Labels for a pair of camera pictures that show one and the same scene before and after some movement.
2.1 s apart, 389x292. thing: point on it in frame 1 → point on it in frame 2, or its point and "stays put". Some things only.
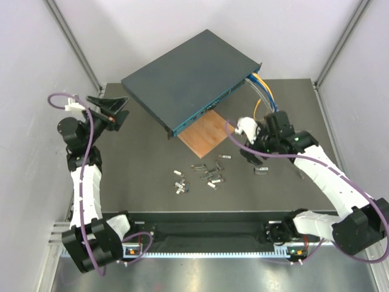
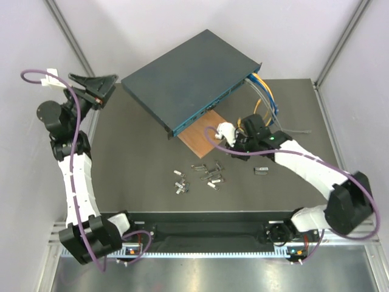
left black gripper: [112, 118] → [101, 85]
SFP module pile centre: [213, 176] stays put
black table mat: [144, 170] stays put
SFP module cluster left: [182, 187] stays put
